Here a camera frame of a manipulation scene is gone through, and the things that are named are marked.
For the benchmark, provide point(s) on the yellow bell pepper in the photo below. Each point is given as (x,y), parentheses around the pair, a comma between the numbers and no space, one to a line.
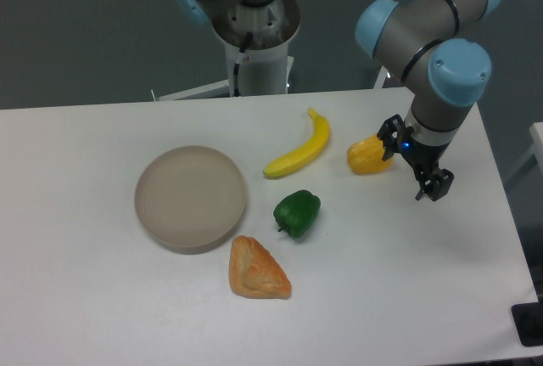
(366,156)

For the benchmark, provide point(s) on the golden pastry turnover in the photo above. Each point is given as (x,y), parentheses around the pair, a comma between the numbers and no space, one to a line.
(254,273)

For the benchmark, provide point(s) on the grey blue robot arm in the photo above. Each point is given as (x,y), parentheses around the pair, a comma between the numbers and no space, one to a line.
(418,43)

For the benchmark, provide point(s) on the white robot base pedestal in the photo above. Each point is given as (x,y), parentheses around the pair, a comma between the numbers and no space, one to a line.
(256,44)

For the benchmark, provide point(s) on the green bell pepper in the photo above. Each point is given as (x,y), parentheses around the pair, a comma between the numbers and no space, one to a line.
(296,213)

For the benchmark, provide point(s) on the yellow banana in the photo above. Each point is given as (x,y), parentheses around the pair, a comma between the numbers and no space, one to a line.
(297,159)

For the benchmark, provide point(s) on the black device at table edge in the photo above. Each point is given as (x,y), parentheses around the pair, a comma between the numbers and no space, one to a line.
(528,322)

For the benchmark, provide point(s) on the beige round plate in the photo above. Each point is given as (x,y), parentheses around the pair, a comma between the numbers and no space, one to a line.
(190,199)

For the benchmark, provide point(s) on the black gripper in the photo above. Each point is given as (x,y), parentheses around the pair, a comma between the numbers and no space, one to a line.
(396,138)

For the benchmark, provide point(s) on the white furniture at right edge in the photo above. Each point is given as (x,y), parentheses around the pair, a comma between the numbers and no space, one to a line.
(528,160)

